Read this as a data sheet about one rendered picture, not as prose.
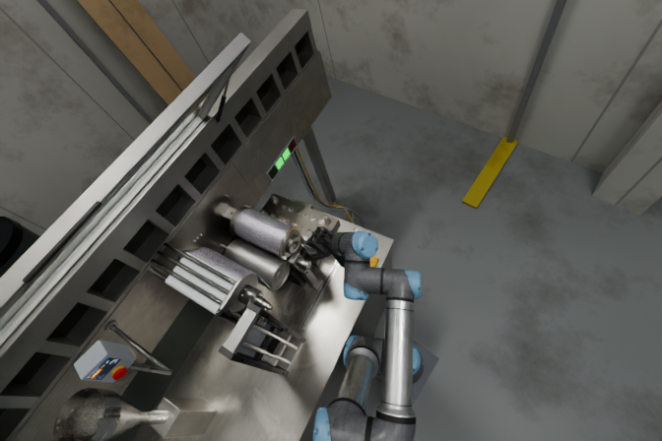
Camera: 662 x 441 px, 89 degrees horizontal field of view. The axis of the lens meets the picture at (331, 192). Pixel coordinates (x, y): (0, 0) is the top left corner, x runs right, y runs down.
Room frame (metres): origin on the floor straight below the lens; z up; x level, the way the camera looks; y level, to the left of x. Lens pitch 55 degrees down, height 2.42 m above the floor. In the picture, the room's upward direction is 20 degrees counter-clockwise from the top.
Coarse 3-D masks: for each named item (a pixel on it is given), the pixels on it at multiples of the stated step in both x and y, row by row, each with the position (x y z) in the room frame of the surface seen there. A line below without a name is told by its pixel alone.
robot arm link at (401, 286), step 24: (384, 288) 0.28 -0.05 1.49; (408, 288) 0.26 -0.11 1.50; (408, 312) 0.20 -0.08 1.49; (384, 336) 0.17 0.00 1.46; (408, 336) 0.15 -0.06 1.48; (384, 360) 0.12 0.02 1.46; (408, 360) 0.10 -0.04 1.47; (384, 384) 0.07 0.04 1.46; (408, 384) 0.05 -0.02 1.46; (384, 408) 0.02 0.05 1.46; (408, 408) 0.01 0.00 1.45; (384, 432) -0.02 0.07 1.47; (408, 432) -0.04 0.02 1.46
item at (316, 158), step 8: (304, 136) 1.56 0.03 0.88; (312, 136) 1.57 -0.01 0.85; (304, 144) 1.58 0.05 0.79; (312, 144) 1.55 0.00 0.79; (312, 152) 1.55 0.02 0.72; (312, 160) 1.57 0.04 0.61; (320, 160) 1.56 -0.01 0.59; (320, 168) 1.54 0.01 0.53; (320, 176) 1.56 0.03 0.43; (328, 176) 1.58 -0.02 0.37; (320, 184) 1.58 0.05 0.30; (328, 184) 1.56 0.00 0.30; (328, 192) 1.54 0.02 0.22; (328, 200) 1.57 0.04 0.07; (336, 200) 1.57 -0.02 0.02
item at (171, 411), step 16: (96, 400) 0.28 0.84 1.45; (176, 400) 0.27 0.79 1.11; (192, 400) 0.27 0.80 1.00; (80, 416) 0.24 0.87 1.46; (96, 416) 0.24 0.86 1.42; (128, 416) 0.21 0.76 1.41; (144, 416) 0.22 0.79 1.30; (160, 416) 0.22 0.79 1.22; (176, 416) 0.21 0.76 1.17; (192, 416) 0.21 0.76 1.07; (208, 416) 0.21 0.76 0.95; (80, 432) 0.21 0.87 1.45; (96, 432) 0.20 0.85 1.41; (160, 432) 0.18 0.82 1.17; (176, 432) 0.17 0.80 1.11; (192, 432) 0.17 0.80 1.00
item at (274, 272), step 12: (240, 240) 0.77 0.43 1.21; (228, 252) 0.72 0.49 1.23; (240, 252) 0.70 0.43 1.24; (252, 252) 0.68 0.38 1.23; (264, 252) 0.67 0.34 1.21; (240, 264) 0.65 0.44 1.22; (252, 264) 0.63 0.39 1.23; (264, 264) 0.61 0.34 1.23; (276, 264) 0.59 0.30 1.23; (288, 264) 0.60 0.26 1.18; (264, 276) 0.57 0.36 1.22; (276, 276) 0.56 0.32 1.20; (276, 288) 0.53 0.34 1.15
